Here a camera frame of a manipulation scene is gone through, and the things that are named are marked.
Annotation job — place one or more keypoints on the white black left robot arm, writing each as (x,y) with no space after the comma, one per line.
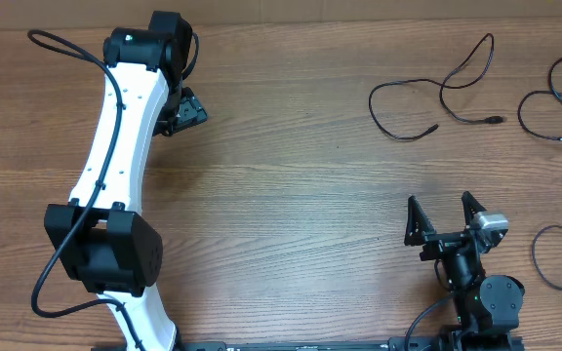
(99,235)

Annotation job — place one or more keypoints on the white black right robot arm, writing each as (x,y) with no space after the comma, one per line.
(487,307)

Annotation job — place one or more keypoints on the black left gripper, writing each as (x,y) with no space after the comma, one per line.
(191,111)

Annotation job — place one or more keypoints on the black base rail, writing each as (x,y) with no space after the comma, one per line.
(310,346)

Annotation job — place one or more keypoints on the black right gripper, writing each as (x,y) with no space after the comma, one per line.
(419,231)

